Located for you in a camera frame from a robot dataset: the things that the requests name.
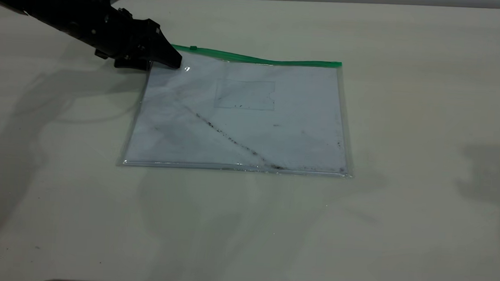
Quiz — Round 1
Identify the clear plastic bag green zip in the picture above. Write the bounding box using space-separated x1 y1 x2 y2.
117 42 361 181

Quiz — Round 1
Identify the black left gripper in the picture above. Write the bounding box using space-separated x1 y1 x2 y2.
92 6 185 73

